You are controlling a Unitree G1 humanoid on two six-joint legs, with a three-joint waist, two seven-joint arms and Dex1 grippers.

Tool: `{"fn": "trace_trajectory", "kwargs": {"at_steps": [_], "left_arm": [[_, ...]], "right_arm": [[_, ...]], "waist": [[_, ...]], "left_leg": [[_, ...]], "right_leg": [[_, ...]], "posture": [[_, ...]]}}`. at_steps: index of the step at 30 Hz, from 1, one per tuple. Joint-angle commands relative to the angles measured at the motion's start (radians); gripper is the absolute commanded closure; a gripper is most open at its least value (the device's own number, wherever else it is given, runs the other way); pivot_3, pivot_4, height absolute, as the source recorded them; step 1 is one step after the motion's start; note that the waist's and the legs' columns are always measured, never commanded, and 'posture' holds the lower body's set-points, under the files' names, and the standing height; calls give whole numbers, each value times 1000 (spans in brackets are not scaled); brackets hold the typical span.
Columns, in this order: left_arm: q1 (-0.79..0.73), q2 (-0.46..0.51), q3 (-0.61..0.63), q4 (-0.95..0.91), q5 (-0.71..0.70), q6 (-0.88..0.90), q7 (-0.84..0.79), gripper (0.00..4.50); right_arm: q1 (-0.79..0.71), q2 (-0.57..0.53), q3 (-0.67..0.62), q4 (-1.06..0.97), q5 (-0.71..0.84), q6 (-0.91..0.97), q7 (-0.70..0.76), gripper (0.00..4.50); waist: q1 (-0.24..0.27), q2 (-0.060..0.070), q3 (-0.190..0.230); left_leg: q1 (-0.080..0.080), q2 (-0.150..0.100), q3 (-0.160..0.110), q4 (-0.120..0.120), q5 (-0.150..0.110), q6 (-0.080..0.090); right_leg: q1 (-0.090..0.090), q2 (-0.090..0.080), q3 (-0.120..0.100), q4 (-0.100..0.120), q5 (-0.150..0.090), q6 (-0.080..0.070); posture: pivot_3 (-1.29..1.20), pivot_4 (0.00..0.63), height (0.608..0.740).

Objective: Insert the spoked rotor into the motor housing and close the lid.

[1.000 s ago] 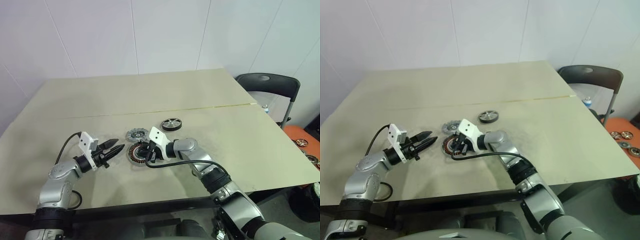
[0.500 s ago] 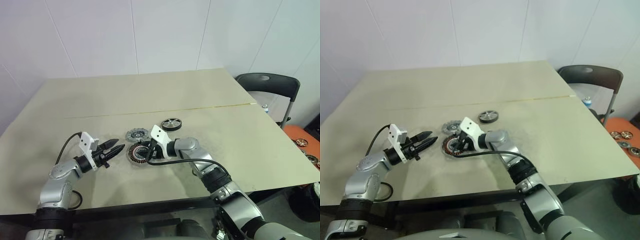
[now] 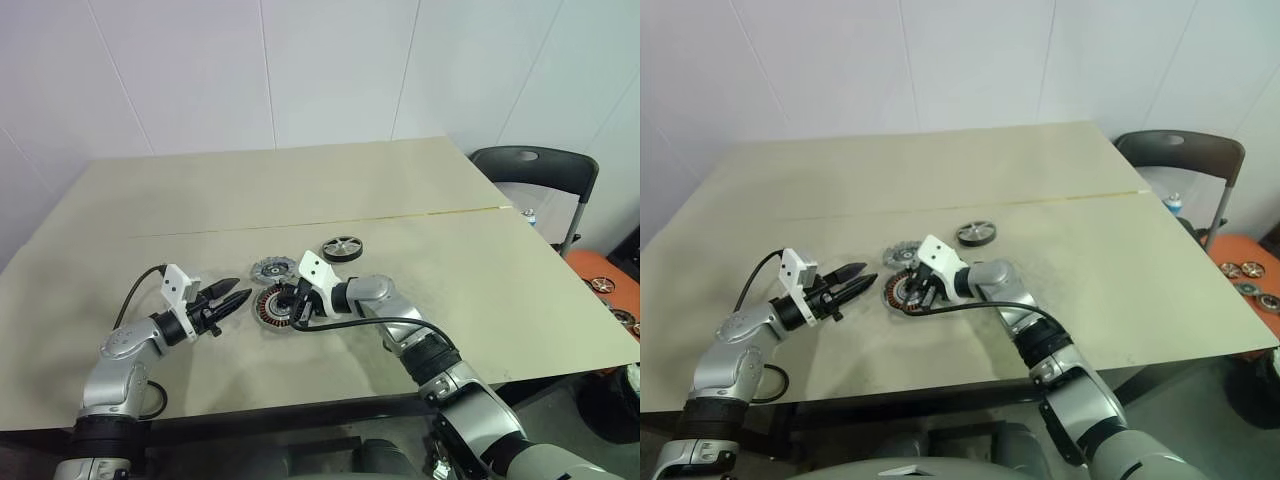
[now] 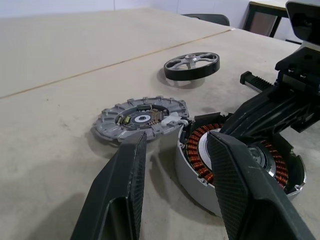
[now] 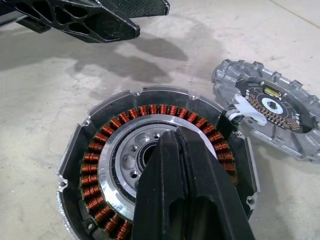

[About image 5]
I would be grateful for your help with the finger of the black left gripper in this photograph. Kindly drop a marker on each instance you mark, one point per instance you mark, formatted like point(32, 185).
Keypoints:
point(110, 27)
point(140, 7)

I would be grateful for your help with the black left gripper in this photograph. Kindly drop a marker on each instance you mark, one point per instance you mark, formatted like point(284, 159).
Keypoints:
point(15, 7)

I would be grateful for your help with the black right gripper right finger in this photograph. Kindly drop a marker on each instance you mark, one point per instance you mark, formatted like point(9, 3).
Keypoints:
point(212, 200)

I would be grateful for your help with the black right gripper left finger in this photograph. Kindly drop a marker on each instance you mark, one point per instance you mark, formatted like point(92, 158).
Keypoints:
point(160, 200)

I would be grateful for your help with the silver spoked rotor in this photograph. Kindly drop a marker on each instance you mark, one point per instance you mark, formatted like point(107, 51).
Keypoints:
point(107, 180)

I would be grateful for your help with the silver finned motor lid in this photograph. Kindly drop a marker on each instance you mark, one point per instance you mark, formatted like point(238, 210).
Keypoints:
point(225, 82)

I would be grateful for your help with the motor housing with copper coils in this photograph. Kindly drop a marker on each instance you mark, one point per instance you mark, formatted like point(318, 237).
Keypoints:
point(91, 158)

